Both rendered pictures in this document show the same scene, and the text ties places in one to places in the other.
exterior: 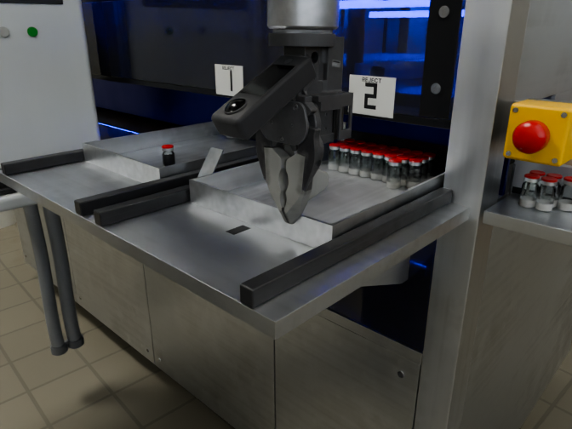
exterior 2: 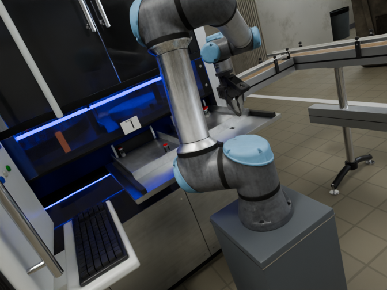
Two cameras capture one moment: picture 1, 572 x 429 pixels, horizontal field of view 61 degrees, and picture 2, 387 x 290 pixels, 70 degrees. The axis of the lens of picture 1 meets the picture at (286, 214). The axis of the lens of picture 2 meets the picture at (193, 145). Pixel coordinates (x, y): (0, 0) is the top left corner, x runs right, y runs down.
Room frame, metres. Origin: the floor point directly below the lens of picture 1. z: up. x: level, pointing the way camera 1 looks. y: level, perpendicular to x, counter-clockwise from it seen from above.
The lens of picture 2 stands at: (0.30, 1.17, 1.31)
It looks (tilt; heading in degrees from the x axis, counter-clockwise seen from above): 21 degrees down; 293
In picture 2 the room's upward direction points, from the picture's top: 20 degrees counter-clockwise
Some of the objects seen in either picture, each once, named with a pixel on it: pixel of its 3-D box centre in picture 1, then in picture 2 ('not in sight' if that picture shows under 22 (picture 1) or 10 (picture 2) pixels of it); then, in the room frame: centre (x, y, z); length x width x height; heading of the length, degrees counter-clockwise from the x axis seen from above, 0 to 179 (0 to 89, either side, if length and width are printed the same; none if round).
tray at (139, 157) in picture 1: (197, 147); (147, 152); (0.95, 0.18, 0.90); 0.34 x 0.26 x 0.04; 137
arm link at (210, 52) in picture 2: not in sight; (216, 50); (0.54, 0.08, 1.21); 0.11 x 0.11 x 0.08; 88
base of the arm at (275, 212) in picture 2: not in sight; (261, 198); (0.44, 0.53, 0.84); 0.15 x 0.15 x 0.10
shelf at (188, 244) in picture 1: (225, 186); (188, 142); (0.78, 0.10, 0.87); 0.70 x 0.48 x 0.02; 47
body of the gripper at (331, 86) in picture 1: (305, 90); (227, 84); (0.56, -0.02, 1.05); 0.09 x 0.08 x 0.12; 137
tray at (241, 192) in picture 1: (331, 183); (207, 120); (0.71, -0.07, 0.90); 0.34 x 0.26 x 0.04; 138
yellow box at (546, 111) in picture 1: (544, 130); not in sight; (0.63, -0.33, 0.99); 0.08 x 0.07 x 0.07; 137
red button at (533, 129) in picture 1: (532, 136); not in sight; (0.60, -0.30, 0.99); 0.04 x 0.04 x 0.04; 47
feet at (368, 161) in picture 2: not in sight; (352, 169); (0.02, -0.73, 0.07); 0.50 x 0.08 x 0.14; 47
